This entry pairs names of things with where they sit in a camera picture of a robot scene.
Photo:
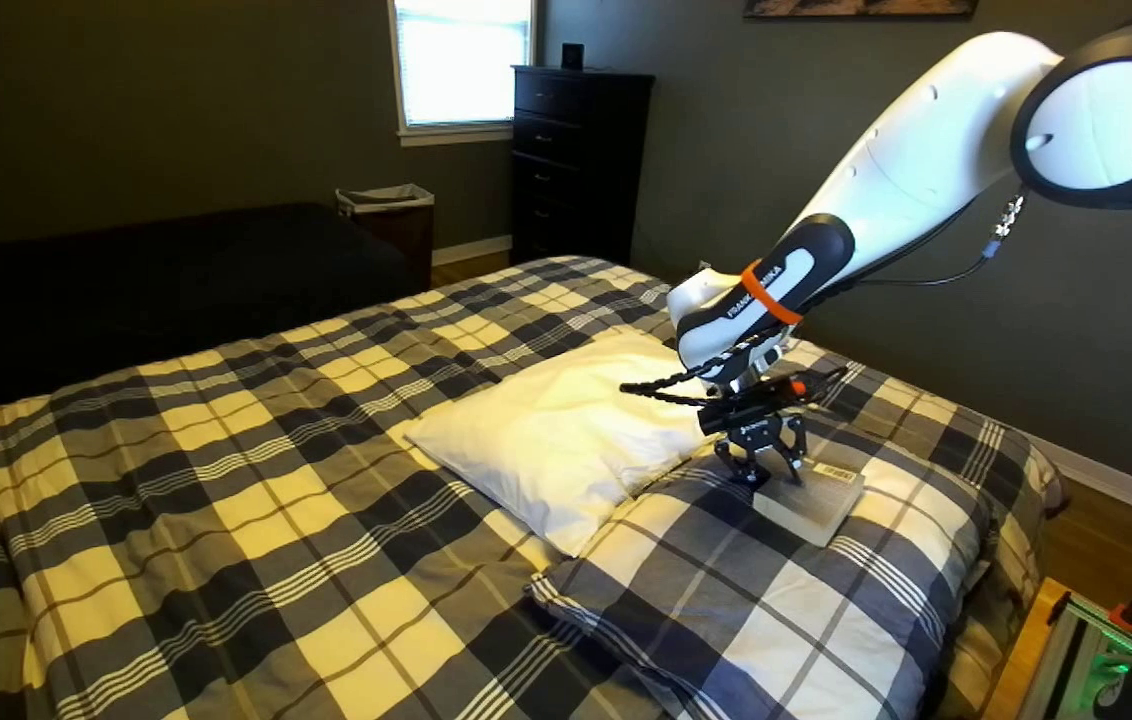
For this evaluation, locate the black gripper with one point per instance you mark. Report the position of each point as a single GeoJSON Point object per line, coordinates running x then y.
{"type": "Point", "coordinates": [765, 420]}

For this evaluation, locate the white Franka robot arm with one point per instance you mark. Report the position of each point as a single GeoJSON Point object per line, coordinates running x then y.
{"type": "Point", "coordinates": [908, 160]}

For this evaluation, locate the blue white plaid pillow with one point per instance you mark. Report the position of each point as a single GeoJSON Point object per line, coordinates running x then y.
{"type": "Point", "coordinates": [751, 613]}

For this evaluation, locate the wooden board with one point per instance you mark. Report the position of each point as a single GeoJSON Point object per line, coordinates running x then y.
{"type": "Point", "coordinates": [1023, 655]}

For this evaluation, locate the black dresser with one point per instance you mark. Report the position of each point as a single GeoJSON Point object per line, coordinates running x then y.
{"type": "Point", "coordinates": [578, 160]}

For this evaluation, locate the dark wooden nightstand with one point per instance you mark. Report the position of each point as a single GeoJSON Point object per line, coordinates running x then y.
{"type": "Point", "coordinates": [398, 245]}

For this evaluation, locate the small black dresser object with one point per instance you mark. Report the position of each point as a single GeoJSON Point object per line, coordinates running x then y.
{"type": "Point", "coordinates": [572, 59]}

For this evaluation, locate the grey tray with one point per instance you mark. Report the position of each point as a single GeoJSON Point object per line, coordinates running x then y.
{"type": "Point", "coordinates": [385, 198]}

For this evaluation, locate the bright window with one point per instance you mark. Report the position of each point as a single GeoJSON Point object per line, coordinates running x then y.
{"type": "Point", "coordinates": [464, 63]}

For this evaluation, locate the yellow black plaid comforter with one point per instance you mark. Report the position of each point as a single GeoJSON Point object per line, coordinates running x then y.
{"type": "Point", "coordinates": [259, 507]}

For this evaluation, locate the black couch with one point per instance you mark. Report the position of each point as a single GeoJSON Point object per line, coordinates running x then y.
{"type": "Point", "coordinates": [148, 305]}

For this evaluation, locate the green metal frame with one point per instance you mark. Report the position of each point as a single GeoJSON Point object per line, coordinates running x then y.
{"type": "Point", "coordinates": [1087, 665]}

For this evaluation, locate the wall picture frame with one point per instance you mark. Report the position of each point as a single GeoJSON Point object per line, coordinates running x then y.
{"type": "Point", "coordinates": [856, 10]}

